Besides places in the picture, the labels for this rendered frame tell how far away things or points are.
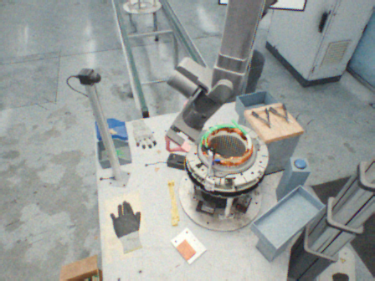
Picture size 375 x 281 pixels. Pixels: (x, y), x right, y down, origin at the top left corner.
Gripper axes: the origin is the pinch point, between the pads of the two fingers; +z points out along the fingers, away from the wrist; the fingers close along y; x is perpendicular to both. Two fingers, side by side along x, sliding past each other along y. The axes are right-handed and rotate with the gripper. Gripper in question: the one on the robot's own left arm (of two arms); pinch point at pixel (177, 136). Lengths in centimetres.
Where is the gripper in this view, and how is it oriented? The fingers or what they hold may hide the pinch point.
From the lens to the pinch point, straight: 72.4
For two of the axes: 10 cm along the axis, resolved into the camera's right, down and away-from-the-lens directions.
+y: -3.7, 6.8, -6.4
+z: -4.6, 4.6, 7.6
